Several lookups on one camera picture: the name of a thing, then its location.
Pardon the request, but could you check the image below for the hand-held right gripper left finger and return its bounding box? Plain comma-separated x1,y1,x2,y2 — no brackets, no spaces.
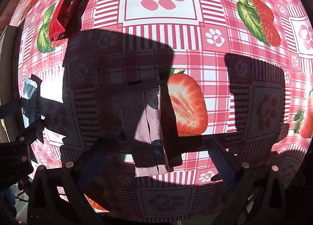
27,139,115,225

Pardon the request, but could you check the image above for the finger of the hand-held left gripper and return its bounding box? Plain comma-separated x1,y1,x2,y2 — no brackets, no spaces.
15,118,46,145
0,100,25,119

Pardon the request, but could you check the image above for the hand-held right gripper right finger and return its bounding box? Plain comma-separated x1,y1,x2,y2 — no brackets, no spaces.
208,139,294,225

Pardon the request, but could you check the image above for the light blue snack packet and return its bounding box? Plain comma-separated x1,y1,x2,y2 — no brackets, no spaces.
21,76,38,129

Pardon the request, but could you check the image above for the pink snack packet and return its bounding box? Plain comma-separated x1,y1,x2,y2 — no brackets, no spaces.
117,82,175,178

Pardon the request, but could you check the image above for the plain red snack packet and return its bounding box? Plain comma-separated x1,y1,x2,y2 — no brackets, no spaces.
48,0,88,42

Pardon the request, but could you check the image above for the strawberry printed tablecloth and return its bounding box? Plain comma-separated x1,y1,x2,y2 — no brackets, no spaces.
0,0,313,222

